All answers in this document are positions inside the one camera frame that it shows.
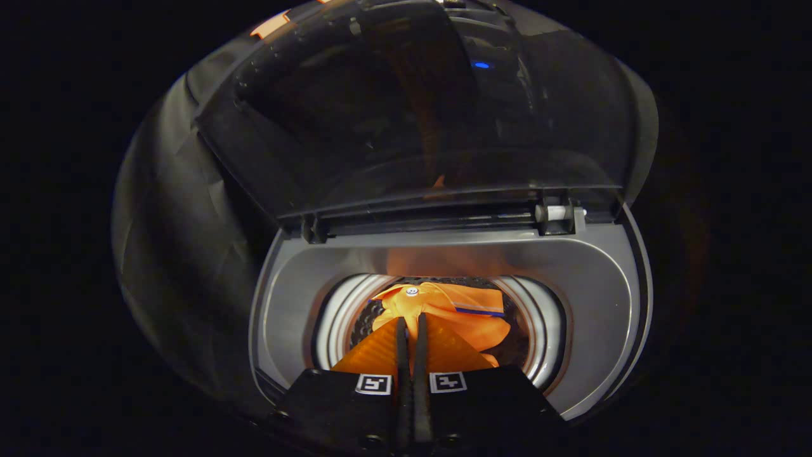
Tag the dark transparent washing machine lid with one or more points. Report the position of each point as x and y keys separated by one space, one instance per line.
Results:
x=380 y=127

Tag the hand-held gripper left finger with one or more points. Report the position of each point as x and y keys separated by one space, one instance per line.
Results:
x=403 y=381

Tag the yellow polo shirt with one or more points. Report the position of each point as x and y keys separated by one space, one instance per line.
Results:
x=469 y=327

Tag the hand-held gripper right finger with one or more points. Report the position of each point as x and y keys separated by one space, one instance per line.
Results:
x=421 y=381

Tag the grey washing machine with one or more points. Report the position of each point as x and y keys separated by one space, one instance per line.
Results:
x=602 y=304

